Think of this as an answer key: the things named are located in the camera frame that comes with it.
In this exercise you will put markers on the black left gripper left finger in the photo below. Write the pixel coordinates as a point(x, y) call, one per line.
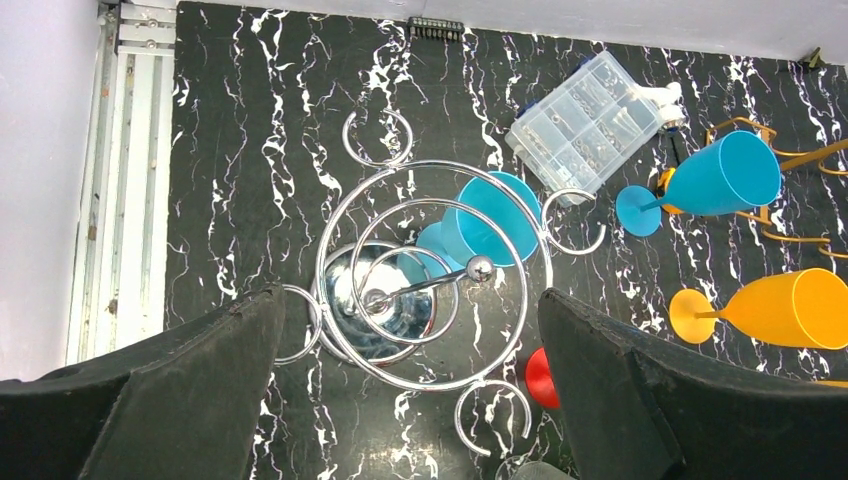
point(182, 404)

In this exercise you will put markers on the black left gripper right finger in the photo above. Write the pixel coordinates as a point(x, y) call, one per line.
point(639, 407)

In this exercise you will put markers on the chrome spiral glass rack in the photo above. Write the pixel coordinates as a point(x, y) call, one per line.
point(374, 303)

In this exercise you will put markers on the clear glass wine glass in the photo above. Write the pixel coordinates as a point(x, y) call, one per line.
point(521, 468)

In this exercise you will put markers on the red plastic goblet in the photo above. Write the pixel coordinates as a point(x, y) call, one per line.
point(539, 382)

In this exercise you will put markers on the orange plastic goblet near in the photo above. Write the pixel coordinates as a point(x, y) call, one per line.
point(803, 309)

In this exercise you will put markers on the yellow tape measure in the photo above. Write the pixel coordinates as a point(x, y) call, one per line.
point(662, 186)

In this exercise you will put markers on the blue plastic goblet back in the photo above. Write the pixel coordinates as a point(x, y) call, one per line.
point(737, 172)

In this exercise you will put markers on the clear plastic parts box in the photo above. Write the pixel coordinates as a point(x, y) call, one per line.
point(586, 128)

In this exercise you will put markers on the white small tool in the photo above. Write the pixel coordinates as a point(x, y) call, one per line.
point(666, 99)

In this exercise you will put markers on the black screwdriver bit strip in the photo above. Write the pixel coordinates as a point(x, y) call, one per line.
point(435, 29)

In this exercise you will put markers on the aluminium frame rail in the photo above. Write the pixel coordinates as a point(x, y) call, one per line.
point(118, 281)

